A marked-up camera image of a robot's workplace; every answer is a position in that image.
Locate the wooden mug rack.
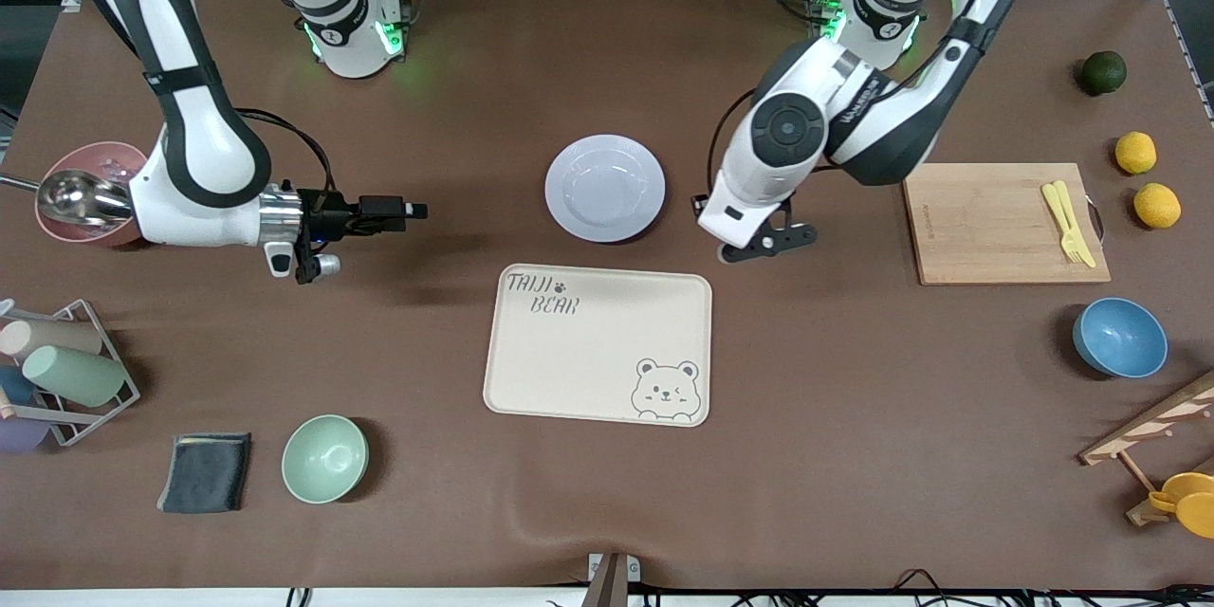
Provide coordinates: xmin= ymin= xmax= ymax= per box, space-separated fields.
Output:
xmin=1078 ymin=370 xmax=1214 ymax=527

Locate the beige cup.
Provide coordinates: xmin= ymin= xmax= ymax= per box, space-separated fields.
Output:
xmin=0 ymin=319 xmax=103 ymax=361

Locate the blue bowl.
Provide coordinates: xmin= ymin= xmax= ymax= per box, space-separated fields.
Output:
xmin=1073 ymin=297 xmax=1169 ymax=379

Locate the mint green cup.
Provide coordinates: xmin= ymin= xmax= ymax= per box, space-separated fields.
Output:
xmin=22 ymin=344 xmax=128 ymax=408

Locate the pale lavender round plate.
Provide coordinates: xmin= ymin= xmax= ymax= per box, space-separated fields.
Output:
xmin=544 ymin=134 xmax=667 ymax=244

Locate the mint green bowl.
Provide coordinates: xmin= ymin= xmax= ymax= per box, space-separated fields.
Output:
xmin=281 ymin=414 xmax=370 ymax=505

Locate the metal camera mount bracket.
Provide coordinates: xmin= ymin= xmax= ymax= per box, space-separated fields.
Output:
xmin=580 ymin=552 xmax=642 ymax=607

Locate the dark green round fruit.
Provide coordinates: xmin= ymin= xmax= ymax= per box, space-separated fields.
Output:
xmin=1081 ymin=50 xmax=1129 ymax=97

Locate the dark grey folded cloth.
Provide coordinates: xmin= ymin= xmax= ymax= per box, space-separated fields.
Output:
xmin=156 ymin=432 xmax=253 ymax=515

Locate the yellow lemon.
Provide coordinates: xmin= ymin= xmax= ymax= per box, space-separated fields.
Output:
xmin=1133 ymin=182 xmax=1183 ymax=230
xmin=1114 ymin=131 xmax=1158 ymax=175

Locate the yellow plastic fork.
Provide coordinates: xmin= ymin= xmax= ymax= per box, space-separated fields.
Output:
xmin=1041 ymin=182 xmax=1085 ymax=264

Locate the grey wire cup rack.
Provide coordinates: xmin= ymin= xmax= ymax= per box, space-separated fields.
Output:
xmin=0 ymin=299 xmax=141 ymax=448

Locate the yellow plastic knife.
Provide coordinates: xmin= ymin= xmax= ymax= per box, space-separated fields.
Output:
xmin=1053 ymin=180 xmax=1097 ymax=268

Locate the purple cup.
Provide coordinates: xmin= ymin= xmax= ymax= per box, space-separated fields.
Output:
xmin=0 ymin=415 xmax=50 ymax=453

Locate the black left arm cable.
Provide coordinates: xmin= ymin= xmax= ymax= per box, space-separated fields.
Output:
xmin=705 ymin=90 xmax=760 ymax=202

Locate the pink bucket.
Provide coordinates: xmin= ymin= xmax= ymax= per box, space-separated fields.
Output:
xmin=34 ymin=141 xmax=151 ymax=248

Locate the yellow mug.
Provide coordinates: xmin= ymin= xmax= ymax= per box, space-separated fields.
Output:
xmin=1148 ymin=471 xmax=1214 ymax=540

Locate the blue cup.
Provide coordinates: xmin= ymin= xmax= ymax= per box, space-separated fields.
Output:
xmin=0 ymin=365 xmax=39 ymax=406

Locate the cream bear print tray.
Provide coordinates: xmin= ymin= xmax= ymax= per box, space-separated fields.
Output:
xmin=483 ymin=264 xmax=713 ymax=428

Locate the shiny metal scoop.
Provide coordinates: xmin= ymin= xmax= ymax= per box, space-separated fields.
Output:
xmin=0 ymin=169 xmax=136 ymax=229

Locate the wooden cutting board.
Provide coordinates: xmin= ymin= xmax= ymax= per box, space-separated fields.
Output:
xmin=900 ymin=162 xmax=1113 ymax=286

